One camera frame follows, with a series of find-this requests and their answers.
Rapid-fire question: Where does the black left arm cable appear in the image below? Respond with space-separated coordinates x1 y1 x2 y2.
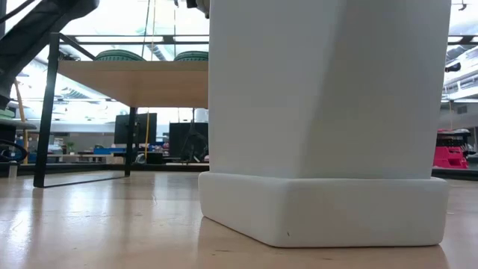
0 138 29 163

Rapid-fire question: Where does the teal rubber slide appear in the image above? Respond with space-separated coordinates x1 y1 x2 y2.
173 50 210 63
93 49 147 62

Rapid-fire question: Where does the black desk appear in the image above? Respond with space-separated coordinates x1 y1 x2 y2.
0 118 37 132

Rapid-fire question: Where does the red stool with black seat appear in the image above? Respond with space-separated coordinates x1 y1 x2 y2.
432 128 471 170

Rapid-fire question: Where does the black background monitor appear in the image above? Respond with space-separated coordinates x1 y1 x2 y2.
114 112 158 146
168 122 209 164

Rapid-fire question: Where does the tan background desk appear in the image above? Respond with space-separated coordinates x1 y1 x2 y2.
37 152 126 164

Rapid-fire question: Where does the wooden shelf with black legs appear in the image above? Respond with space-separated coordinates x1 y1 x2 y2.
32 32 210 189

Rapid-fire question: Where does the blue storage bin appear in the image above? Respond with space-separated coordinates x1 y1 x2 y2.
93 146 126 155

